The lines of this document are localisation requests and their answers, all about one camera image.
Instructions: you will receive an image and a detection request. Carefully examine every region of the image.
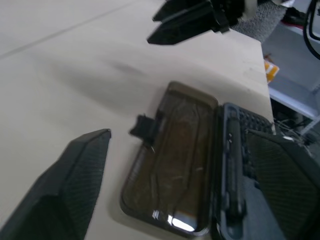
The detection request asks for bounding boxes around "small black clip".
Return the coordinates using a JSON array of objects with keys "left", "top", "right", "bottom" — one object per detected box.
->
[{"left": 128, "top": 113, "right": 158, "bottom": 149}]

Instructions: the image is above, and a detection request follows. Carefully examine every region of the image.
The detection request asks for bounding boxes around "smoky transparent screwdriver bit case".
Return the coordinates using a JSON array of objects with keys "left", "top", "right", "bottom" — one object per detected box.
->
[{"left": 119, "top": 80, "right": 277, "bottom": 240}]

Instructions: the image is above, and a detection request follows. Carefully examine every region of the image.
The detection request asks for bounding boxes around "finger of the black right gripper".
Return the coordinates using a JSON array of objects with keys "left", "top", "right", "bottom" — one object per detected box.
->
[
  {"left": 152, "top": 0, "right": 214, "bottom": 23},
  {"left": 146, "top": 4, "right": 221, "bottom": 47}
]

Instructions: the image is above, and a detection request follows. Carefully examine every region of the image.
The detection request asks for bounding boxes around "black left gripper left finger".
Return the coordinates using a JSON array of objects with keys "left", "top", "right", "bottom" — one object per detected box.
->
[{"left": 0, "top": 128, "right": 112, "bottom": 240}]

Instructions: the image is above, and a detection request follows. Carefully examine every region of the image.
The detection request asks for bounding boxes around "orange and white box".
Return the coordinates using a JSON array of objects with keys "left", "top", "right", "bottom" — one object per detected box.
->
[{"left": 263, "top": 53, "right": 280, "bottom": 84}]

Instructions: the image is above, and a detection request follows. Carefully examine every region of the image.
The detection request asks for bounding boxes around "black cable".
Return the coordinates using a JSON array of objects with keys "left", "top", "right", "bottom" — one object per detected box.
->
[{"left": 302, "top": 0, "right": 320, "bottom": 60}]

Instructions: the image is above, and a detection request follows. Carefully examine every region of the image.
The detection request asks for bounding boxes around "white metal shelf frame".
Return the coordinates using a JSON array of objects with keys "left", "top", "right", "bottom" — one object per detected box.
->
[{"left": 268, "top": 83, "right": 320, "bottom": 137}]

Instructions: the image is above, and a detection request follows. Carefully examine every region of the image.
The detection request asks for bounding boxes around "grey fabric chair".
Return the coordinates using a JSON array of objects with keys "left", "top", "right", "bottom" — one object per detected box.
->
[{"left": 233, "top": 0, "right": 287, "bottom": 44}]

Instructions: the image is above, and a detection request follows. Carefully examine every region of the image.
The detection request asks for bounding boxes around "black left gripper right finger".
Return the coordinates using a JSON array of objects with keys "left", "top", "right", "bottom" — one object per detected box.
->
[{"left": 243, "top": 129, "right": 320, "bottom": 240}]

